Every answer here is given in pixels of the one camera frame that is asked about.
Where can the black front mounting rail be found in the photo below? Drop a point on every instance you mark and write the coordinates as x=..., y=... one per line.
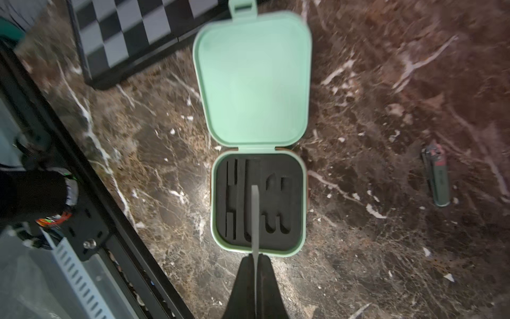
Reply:
x=121, y=266

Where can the black white checkerboard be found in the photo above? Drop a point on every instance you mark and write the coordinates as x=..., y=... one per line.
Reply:
x=116, y=39

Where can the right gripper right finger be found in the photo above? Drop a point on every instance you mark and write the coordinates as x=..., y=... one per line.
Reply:
x=269, y=303

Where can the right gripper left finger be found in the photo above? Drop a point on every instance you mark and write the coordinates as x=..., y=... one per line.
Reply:
x=241, y=303

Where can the white slotted cable duct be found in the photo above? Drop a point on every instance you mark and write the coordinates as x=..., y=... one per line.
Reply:
x=79, y=279

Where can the silver nail file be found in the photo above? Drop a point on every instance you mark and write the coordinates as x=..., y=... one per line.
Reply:
x=255, y=207

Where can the mint green nail clipper case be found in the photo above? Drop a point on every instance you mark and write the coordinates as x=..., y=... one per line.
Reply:
x=254, y=75

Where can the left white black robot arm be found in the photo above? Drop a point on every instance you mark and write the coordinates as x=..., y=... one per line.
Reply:
x=36, y=198

